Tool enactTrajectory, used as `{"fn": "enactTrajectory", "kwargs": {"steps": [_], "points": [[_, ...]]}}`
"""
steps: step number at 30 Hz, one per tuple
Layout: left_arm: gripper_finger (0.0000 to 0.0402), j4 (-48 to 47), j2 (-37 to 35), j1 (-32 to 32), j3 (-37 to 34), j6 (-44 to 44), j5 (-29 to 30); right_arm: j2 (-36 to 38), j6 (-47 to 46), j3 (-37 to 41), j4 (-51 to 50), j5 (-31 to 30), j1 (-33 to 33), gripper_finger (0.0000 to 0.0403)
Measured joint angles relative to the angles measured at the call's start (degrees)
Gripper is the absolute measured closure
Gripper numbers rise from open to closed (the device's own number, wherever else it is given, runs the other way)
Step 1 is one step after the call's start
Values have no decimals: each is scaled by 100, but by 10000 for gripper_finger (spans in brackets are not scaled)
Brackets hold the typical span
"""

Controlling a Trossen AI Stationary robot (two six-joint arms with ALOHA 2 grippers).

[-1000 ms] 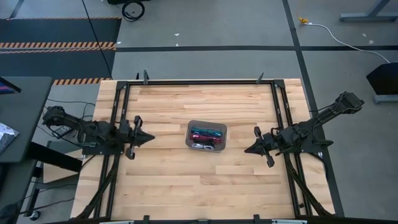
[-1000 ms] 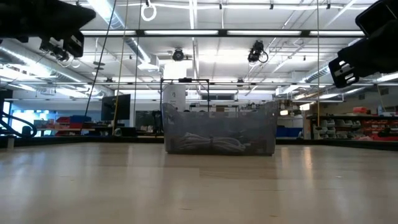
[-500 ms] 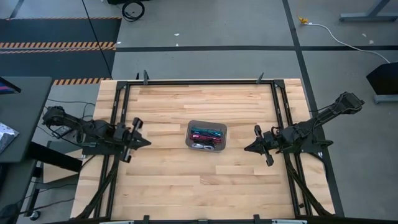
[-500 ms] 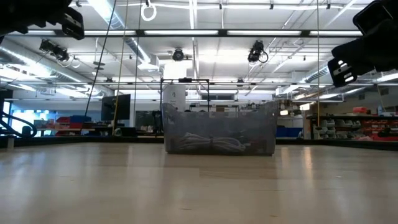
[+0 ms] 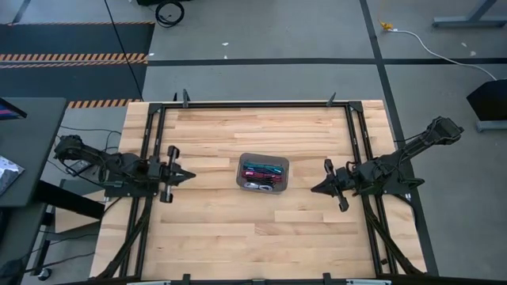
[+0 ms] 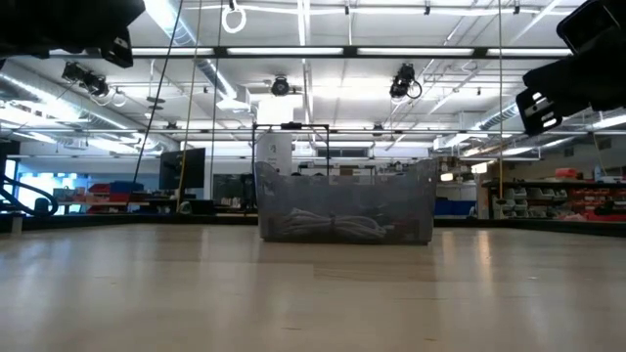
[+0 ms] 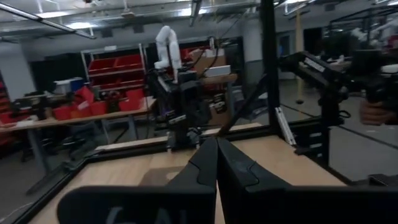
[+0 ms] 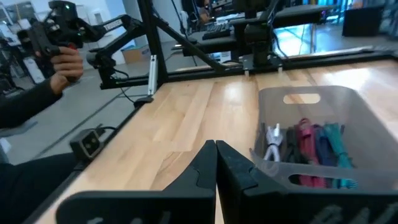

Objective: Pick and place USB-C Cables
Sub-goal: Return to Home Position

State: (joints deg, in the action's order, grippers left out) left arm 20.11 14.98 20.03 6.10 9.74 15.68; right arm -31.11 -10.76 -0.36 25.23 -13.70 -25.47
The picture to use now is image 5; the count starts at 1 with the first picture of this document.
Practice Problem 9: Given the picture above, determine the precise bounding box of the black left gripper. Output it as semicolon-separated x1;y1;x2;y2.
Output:
148;145;197;203

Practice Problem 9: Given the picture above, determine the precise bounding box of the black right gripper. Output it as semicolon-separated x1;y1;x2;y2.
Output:
311;158;356;213

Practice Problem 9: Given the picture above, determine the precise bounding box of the teal USB-C cable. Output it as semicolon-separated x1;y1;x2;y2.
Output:
242;161;285;174

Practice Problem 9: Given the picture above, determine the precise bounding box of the white USB-C cable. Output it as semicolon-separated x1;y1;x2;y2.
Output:
243;180;275;192

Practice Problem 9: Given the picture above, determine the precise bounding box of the purple USB-C cable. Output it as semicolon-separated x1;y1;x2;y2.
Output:
244;166;278;175

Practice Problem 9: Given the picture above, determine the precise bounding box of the red USB-C cable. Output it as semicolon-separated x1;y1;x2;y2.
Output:
242;170;283;182

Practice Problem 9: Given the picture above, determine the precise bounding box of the grey translucent plastic tray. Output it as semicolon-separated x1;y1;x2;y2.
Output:
236;152;290;195

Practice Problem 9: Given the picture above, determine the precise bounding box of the black power adapter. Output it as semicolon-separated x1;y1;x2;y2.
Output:
73;159;96;176

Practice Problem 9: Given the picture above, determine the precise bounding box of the black desk crossbar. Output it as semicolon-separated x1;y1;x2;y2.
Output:
35;180;106;221

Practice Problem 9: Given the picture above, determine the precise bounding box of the grey desk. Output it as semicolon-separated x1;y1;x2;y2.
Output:
0;97;67;209

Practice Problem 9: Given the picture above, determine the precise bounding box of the dark hazard striped floor mat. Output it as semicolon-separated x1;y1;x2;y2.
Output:
0;21;156;110

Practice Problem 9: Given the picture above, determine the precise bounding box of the grey stand base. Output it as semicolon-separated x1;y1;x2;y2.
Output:
476;120;507;133

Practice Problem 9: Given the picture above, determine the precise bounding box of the grey printed paper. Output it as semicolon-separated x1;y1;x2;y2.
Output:
0;155;25;198

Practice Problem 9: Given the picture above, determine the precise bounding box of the black box on stand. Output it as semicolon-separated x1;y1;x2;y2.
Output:
466;78;507;122

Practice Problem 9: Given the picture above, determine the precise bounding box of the blue screen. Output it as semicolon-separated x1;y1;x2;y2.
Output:
0;97;28;121

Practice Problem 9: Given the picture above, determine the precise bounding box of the grey metal table leg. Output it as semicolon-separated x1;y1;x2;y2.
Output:
431;0;507;29

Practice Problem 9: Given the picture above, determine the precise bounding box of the black metal table frame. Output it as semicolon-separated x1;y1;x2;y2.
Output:
94;101;429;285

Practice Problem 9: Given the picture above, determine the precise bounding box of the thin black floor cable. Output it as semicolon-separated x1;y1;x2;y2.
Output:
55;124;122;154

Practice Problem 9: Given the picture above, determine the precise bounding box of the long straight black floor cable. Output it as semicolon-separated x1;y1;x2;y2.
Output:
103;0;144;101

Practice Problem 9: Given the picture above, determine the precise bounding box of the coiled black floor cable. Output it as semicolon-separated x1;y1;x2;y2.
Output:
154;1;186;29

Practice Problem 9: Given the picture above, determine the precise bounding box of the white floor cable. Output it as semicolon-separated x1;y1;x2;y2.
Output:
390;28;498;82

